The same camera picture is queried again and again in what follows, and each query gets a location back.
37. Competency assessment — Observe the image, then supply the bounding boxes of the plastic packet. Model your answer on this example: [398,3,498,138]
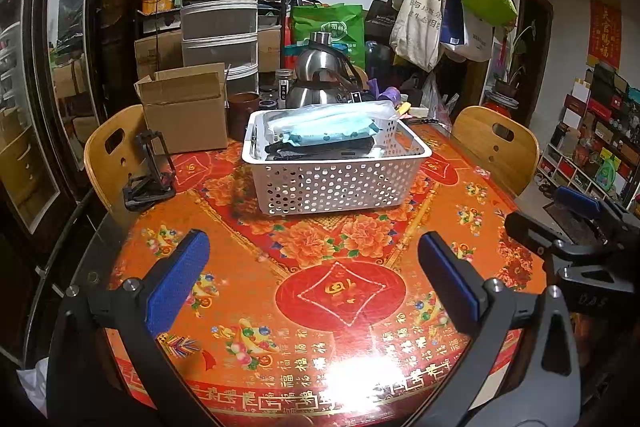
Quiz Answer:
[265,102,401,138]

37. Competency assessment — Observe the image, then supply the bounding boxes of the black cloth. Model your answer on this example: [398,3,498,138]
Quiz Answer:
[265,137,401,162]

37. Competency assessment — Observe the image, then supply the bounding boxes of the brown mug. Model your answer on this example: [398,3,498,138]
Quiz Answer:
[227,92,261,142]

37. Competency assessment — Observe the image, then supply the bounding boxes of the blue and white paper bag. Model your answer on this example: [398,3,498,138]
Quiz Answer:
[440,0,468,52]

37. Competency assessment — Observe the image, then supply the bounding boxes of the open cardboard box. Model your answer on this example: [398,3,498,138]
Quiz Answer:
[134,63,231,155]

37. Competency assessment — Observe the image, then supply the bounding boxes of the white canvas tote bag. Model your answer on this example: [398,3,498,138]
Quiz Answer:
[389,0,448,72]

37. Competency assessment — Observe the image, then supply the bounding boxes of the stack of grey plastic drawers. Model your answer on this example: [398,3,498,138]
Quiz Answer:
[180,0,262,95]

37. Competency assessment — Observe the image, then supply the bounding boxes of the shelf with boxes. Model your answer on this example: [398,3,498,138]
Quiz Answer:
[537,62,640,208]

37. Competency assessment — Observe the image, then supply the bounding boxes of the clear glass jar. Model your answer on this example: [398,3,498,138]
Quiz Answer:
[274,69,293,108]

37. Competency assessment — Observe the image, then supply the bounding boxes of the stainless steel kettle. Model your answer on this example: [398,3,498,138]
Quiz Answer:
[285,32,368,110]

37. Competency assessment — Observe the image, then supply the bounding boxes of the red wall poster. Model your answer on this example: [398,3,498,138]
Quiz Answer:
[587,0,623,70]

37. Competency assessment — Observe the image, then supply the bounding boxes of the white cloth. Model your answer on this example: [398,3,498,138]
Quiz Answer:
[17,357,51,418]

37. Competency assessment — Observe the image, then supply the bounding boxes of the black paper bag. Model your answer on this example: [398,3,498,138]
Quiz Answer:
[365,0,401,42]

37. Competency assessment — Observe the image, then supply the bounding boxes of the teal wipes packet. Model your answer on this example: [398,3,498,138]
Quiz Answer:
[285,119,383,148]

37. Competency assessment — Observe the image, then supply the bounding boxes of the green shopping bag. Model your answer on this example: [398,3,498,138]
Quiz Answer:
[291,3,366,68]

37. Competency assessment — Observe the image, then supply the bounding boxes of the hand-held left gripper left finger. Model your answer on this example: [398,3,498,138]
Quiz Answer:
[47,229,226,427]

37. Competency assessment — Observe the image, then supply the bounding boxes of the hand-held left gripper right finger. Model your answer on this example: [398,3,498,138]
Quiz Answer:
[400,231,583,427]

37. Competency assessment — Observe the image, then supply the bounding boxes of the black folding phone stand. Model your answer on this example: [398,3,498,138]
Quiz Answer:
[122,132,177,212]

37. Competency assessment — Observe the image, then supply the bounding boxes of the wooden chair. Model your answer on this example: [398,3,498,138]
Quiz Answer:
[83,104,156,228]
[451,106,541,198]

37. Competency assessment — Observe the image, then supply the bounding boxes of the brown cardboard carton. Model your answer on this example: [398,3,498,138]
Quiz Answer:
[134,32,183,78]

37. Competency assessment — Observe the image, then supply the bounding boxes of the potted plant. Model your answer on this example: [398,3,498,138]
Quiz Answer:
[495,22,536,100]

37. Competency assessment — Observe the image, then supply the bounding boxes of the white perforated plastic basket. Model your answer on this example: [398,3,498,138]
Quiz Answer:
[241,104,433,216]

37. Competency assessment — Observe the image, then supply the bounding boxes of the dark wooden mirror cabinet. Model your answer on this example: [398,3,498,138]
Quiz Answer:
[0,0,146,258]

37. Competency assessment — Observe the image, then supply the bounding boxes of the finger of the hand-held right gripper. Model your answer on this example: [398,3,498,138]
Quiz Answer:
[504,211,571,260]
[554,186,640,233]

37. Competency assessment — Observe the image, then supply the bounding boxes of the red floral tablecloth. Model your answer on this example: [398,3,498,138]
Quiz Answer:
[107,122,551,427]

